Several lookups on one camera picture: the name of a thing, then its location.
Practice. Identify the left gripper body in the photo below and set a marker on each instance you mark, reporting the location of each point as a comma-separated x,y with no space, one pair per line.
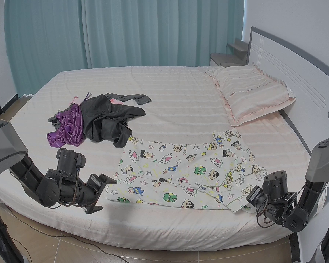
87,193

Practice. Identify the pile of clothes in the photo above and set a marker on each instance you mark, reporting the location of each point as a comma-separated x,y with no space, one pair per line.
104,119

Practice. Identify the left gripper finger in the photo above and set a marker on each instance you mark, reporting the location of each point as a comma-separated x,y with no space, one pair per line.
109,180
93,209

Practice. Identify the pink striped pillow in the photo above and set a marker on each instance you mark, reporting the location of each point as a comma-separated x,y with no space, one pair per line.
253,94

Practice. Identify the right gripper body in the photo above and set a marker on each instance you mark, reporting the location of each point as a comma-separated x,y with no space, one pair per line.
255,197

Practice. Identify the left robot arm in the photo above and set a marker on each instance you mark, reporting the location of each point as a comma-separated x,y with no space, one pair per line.
41,185

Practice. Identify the white printed pyjama top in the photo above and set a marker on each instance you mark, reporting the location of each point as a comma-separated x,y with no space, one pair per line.
181,174

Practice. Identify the blue-green curtain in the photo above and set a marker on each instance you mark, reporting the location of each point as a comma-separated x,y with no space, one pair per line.
164,23
46,37

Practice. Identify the grey white bedside table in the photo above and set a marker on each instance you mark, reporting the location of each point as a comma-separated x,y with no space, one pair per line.
227,57

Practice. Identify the bed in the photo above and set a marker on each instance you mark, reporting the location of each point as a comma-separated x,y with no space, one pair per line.
181,100

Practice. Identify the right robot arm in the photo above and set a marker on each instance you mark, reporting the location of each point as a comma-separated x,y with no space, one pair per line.
309,199

